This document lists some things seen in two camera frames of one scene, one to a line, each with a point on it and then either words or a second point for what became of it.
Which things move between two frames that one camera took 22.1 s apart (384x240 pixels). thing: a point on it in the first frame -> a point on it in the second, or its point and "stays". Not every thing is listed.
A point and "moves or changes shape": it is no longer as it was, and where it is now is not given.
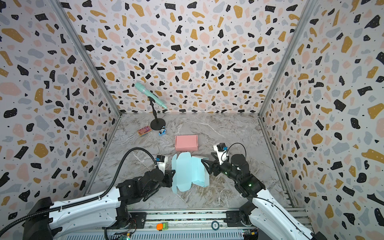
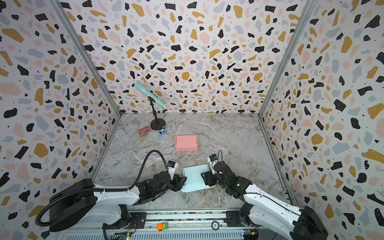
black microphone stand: x=158 y=123 stays
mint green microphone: x=141 y=87 stays
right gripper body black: x=214 y=167 -> x=212 y=176
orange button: x=159 y=226 stays
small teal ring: x=215 y=225 stays
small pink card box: x=144 y=131 stays
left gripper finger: x=168 y=175 -> x=185 y=178
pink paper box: x=185 y=143 stays
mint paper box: x=188 y=169 moves or changes shape
